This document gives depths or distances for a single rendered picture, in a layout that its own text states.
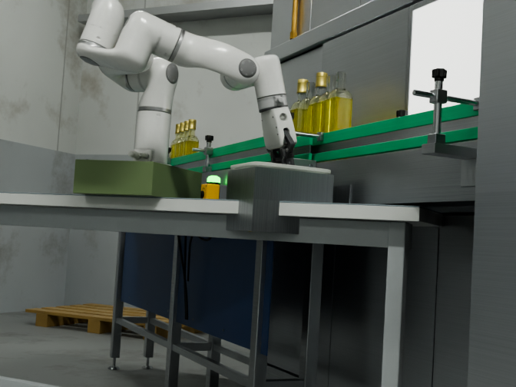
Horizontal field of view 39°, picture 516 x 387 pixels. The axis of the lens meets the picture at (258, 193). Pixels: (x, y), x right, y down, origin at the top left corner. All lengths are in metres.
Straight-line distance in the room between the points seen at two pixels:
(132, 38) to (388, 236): 0.76
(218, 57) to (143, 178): 0.38
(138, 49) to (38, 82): 4.41
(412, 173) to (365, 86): 0.61
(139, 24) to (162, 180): 0.42
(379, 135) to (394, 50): 0.37
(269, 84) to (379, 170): 0.35
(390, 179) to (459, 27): 0.44
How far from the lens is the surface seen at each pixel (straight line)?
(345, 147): 1.98
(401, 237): 1.72
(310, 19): 2.68
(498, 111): 1.26
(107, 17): 1.87
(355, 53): 2.32
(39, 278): 6.19
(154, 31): 1.79
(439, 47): 1.99
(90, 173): 2.03
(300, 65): 2.69
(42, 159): 6.15
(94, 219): 2.13
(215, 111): 5.76
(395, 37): 2.15
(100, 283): 6.21
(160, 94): 2.08
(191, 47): 1.80
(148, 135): 2.06
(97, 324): 4.91
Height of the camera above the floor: 0.65
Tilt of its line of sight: 4 degrees up
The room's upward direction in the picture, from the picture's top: 3 degrees clockwise
